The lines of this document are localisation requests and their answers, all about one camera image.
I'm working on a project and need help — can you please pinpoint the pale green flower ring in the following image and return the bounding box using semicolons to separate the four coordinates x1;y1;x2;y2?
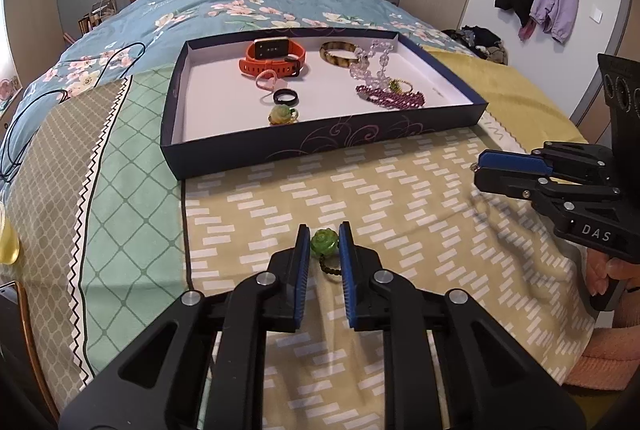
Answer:
267;104;300;127

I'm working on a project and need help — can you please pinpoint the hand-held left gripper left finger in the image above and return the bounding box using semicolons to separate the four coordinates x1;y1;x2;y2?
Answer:
59;224;313;430

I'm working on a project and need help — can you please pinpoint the pile of dark clothes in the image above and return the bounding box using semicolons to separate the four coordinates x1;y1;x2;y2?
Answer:
442;26;509;66

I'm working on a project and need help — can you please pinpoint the green grey patterned cloth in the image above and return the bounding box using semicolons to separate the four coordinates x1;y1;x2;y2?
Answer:
0;74;213;383

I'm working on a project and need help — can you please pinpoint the dark green flower ring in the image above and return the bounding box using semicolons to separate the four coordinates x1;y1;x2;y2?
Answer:
310;227;347;279

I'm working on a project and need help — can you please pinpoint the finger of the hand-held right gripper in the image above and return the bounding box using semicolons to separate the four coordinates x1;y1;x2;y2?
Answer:
472;166;622;213
477;141;619;185

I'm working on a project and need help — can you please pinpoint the purple bead bracelet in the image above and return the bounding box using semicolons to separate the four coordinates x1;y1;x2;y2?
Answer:
355;84;427;111

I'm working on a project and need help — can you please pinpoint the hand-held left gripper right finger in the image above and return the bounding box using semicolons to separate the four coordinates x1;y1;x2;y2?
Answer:
337;222;586;430

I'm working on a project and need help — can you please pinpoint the dark blue shallow box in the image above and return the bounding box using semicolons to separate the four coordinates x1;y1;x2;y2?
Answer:
160;27;489;181

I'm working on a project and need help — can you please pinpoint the black cable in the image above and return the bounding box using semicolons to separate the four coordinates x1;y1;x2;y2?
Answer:
0;42;147;185

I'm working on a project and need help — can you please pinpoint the wooden bed footboard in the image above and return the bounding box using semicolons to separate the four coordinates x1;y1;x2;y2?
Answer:
0;279;62;417

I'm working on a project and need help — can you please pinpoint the person's right hand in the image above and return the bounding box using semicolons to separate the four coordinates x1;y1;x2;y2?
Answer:
584;252;640;298

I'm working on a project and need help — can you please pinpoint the glass cup with yellow liquid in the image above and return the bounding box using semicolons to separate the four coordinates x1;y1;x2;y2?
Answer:
0;204;22;267

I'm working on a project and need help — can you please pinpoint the orange smartwatch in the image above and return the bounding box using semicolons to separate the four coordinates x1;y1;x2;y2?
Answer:
239;37;307;80

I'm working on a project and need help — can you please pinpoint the tortoiseshell bangle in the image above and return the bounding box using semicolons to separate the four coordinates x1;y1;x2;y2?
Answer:
320;40;362;70

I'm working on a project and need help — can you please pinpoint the olive cloth with white dashes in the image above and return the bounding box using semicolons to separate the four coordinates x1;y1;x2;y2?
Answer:
181;124;601;430

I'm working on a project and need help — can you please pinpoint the small pink fan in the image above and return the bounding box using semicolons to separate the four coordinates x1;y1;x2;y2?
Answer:
0;77;24;113

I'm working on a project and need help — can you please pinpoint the yellow white cloth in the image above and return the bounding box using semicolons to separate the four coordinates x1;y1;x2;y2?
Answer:
422;44;587;151

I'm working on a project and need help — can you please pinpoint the pink braided ring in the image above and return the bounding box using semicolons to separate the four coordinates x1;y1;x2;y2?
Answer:
255;70;281;93

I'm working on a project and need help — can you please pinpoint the clear crystal bead necklace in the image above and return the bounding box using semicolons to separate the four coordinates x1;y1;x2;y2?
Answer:
349;38;396;87

